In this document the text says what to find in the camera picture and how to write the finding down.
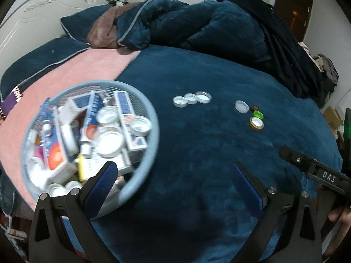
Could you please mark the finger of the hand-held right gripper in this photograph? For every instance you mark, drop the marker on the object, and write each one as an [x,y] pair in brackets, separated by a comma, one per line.
[299,160]

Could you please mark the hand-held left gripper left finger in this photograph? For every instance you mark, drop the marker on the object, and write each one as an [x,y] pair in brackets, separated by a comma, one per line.
[102,186]

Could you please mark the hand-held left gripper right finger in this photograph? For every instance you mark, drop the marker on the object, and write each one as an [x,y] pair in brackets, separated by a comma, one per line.
[246,189]

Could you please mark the large white jar lid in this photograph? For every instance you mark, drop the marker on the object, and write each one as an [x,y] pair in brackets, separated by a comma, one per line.
[110,142]

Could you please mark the round light blue basket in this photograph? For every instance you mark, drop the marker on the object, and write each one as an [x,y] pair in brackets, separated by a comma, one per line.
[155,139]

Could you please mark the clear rimmed white lid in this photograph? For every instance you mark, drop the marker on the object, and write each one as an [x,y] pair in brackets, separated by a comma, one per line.
[242,106]
[140,126]

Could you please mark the white jar cap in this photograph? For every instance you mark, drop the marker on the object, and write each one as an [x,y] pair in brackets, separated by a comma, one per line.
[107,115]

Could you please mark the person's right hand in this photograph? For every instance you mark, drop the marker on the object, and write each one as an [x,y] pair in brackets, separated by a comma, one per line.
[342,219]

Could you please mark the yellow ointment tube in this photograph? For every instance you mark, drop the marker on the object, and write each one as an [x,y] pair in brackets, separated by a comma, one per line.
[82,167]

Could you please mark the dark blue plush bedspread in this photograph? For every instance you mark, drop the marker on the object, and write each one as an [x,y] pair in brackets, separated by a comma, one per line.
[205,156]

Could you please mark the cardboard boxes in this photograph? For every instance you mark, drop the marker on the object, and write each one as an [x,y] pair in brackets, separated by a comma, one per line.
[333,117]

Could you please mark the gold rimmed white cap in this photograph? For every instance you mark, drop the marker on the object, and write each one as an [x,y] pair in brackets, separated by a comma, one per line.
[256,123]

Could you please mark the medicine box with orange print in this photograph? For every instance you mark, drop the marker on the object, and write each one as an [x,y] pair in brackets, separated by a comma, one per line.
[54,156]

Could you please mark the white ointment tube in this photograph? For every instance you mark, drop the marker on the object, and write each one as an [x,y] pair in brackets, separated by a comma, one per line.
[68,139]

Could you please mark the green bottle cap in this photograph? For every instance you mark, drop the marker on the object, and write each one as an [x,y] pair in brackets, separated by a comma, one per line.
[258,114]

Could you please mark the small dark brown cap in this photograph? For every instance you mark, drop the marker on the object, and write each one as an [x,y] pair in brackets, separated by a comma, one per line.
[255,107]

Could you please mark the blue and white medicine box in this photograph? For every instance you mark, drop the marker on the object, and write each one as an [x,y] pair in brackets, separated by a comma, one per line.
[123,104]
[92,112]

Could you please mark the mixed clothes pile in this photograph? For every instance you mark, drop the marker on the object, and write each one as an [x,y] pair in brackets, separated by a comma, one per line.
[326,68]

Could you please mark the clear rimmed white cap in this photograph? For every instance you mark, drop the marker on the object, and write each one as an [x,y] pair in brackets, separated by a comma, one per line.
[203,96]

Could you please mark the black clothing pile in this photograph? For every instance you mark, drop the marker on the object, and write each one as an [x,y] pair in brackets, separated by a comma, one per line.
[288,54]

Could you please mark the small white bottle cap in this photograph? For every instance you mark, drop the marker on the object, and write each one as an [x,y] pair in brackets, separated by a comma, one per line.
[191,98]
[180,101]

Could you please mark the dark blue piped pillow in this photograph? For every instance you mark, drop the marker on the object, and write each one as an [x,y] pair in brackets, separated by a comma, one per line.
[35,63]
[79,24]

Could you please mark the dark brown board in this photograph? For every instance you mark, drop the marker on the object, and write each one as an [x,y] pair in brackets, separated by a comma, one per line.
[293,8]

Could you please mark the brown plush cloth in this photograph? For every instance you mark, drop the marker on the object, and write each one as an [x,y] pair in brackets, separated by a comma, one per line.
[102,31]

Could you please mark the dark blue plush quilt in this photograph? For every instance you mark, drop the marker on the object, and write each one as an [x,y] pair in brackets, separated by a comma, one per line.
[178,24]

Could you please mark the white bed headboard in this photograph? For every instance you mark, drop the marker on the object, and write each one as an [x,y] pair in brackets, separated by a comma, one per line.
[33,13]

